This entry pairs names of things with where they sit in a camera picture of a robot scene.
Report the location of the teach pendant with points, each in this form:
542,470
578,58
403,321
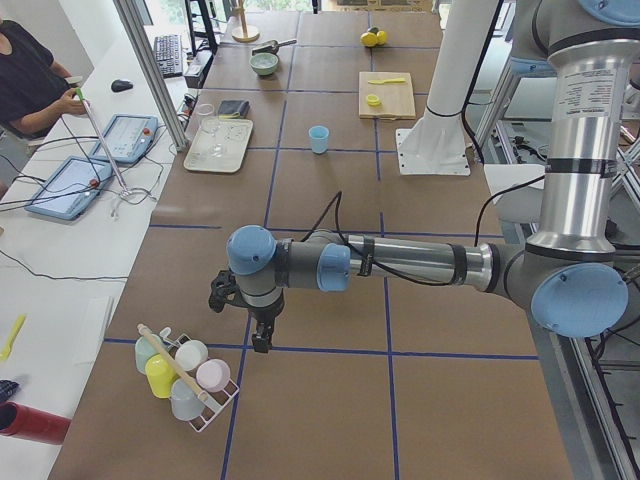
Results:
129,137
71,189

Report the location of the aluminium frame post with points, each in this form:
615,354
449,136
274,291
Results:
133,26

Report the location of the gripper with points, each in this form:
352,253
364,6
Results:
264,315

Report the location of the green bowl with ice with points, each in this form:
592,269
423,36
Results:
264,64

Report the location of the yellow spatula on desk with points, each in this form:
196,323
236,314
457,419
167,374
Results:
7,346

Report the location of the person in black shirt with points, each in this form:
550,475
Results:
35,91

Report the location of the green cup in rack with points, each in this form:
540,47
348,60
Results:
143,351

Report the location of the yellow cup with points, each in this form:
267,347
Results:
160,376

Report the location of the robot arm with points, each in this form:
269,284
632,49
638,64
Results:
563,276

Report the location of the pale blue cup in rack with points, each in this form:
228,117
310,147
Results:
184,403

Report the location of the wooden cutting board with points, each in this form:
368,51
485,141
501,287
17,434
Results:
397,99

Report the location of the yellow plastic knife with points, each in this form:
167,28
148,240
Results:
397,80

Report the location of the teach pendant far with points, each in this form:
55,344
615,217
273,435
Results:
129,137

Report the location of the black keyboard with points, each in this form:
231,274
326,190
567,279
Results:
168,55

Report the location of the whole lemon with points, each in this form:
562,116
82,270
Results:
373,37

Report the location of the wooden rack handle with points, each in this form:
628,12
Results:
148,334

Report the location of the clear glass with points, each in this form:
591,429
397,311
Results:
209,125

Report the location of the lemon half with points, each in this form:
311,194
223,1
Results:
373,100

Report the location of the mint white cup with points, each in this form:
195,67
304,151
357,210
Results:
191,354

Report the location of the light blue cup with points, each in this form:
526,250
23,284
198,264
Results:
319,139

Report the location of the white wire cup rack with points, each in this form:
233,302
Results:
216,402

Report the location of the teach pendant near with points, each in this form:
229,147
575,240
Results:
71,189

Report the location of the dark blue folded cloth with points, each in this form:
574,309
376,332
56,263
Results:
233,109

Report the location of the wooden stand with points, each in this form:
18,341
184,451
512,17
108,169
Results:
244,33

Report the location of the pink stick with green tip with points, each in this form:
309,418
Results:
125,191

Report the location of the red cylinder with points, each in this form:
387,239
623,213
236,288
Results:
20,421

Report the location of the white chair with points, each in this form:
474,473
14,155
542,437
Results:
522,205

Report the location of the pink cup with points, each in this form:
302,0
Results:
213,375

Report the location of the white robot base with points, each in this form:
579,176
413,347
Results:
436,145

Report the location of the black mouse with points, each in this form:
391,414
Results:
121,85

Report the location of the beige tray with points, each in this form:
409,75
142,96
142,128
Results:
234,135

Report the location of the metal ice scoop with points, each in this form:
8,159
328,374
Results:
272,46

